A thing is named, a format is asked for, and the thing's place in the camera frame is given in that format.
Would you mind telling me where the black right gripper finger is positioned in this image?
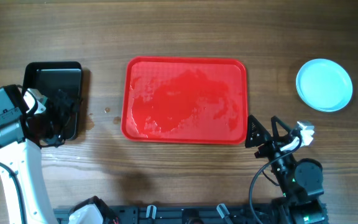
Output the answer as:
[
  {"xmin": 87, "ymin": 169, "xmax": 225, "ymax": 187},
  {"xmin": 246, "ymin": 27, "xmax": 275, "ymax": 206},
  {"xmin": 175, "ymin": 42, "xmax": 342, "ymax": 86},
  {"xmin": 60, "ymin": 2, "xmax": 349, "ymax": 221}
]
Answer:
[
  {"xmin": 271, "ymin": 116, "xmax": 291, "ymax": 139},
  {"xmin": 245, "ymin": 115, "xmax": 272, "ymax": 148}
]

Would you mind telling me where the light blue plate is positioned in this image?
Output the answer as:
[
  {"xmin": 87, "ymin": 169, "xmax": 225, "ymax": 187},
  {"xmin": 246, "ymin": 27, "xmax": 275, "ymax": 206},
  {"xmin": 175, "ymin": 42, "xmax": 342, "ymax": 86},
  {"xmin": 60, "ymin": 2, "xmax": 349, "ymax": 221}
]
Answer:
[
  {"xmin": 298, "ymin": 88, "xmax": 353, "ymax": 113},
  {"xmin": 295, "ymin": 58, "xmax": 354, "ymax": 111}
]

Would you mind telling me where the light blue plate back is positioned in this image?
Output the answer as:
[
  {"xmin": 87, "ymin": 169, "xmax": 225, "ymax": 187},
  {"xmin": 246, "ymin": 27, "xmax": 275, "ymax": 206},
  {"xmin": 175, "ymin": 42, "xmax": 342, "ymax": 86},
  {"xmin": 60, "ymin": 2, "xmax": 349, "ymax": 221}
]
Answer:
[{"xmin": 298, "ymin": 88, "xmax": 353, "ymax": 113}]

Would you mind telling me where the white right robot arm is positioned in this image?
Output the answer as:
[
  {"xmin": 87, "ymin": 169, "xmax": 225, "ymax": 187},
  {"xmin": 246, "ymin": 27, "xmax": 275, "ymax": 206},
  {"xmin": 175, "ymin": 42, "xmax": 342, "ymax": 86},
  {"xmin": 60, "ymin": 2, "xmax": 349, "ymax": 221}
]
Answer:
[{"xmin": 245, "ymin": 115, "xmax": 329, "ymax": 223}]

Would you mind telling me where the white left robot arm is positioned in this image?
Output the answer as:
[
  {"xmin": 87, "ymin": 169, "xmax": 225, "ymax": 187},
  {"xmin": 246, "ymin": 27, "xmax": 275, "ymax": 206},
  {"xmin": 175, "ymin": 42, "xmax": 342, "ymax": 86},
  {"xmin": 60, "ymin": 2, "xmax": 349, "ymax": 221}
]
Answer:
[{"xmin": 0, "ymin": 85, "xmax": 79, "ymax": 223}]

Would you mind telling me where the red plastic tray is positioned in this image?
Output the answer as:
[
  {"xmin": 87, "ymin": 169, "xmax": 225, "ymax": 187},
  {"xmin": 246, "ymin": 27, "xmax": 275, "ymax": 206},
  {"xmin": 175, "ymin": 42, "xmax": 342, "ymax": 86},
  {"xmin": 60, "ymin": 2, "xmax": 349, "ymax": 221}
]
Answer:
[{"xmin": 121, "ymin": 56, "xmax": 248, "ymax": 144}]

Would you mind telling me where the black water basin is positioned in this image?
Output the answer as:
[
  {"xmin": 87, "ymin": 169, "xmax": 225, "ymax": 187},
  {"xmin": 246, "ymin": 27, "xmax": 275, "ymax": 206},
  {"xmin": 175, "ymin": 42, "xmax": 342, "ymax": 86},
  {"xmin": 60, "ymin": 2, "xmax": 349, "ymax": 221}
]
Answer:
[{"xmin": 22, "ymin": 62, "xmax": 83, "ymax": 140}]

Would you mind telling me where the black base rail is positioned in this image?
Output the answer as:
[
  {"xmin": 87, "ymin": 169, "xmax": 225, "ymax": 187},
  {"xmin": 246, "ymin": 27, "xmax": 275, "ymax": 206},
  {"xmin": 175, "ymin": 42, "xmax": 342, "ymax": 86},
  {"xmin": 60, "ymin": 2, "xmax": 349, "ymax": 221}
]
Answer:
[{"xmin": 53, "ymin": 203, "xmax": 328, "ymax": 224}]

